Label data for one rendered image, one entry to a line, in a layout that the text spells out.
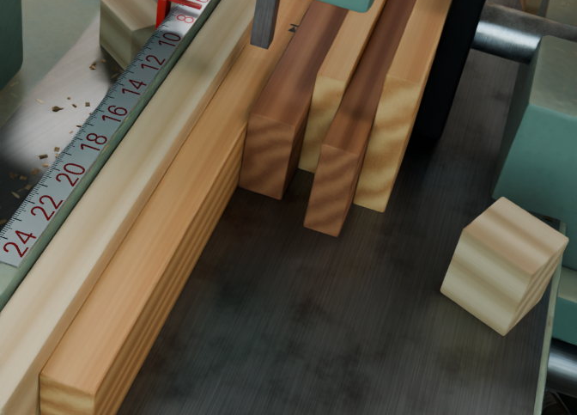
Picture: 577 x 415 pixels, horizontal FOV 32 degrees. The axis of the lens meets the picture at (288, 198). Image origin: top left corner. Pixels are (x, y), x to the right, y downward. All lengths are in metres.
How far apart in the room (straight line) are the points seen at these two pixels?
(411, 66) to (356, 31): 0.06
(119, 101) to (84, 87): 0.26
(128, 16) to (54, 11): 0.08
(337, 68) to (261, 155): 0.05
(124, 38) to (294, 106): 0.26
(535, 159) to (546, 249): 0.07
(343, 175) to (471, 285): 0.07
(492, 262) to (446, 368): 0.05
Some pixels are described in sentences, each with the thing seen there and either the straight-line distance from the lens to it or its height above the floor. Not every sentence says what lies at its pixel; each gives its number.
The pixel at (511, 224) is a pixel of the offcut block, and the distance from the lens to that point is 0.43.
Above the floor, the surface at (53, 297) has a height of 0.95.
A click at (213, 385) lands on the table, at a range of 0.40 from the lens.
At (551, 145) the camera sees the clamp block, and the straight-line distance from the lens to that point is 0.48.
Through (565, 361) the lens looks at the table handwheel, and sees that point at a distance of 0.56.
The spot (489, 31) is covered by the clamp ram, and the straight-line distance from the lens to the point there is 0.52.
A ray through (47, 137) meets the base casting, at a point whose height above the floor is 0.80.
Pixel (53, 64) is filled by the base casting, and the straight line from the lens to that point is 0.71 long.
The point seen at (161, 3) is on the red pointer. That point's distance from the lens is 0.49.
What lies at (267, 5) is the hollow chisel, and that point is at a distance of 0.47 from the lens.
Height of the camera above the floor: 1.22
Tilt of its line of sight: 42 degrees down
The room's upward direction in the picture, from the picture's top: 12 degrees clockwise
